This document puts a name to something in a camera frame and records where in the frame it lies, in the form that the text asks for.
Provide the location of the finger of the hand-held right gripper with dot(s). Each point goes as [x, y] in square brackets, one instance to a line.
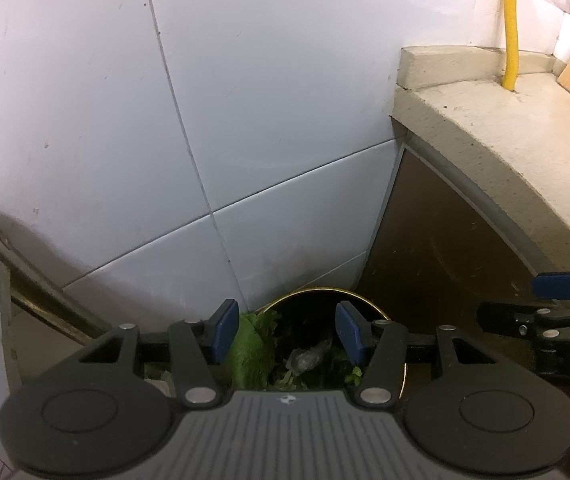
[505, 317]
[565, 286]

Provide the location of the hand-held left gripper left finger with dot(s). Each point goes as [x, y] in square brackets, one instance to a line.
[225, 332]

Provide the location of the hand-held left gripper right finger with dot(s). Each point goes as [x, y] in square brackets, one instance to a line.
[350, 332]

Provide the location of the green lettuce leaf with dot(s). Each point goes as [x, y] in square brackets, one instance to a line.
[252, 355]

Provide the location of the black gold-rimmed trash bin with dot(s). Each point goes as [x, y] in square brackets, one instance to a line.
[310, 320]

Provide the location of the clear plastic wrap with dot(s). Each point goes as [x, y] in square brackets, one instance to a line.
[307, 357]

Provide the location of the brown cabinet panel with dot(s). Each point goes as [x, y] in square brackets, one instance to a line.
[445, 260]

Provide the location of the yellow pipe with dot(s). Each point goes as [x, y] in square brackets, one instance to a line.
[512, 20]

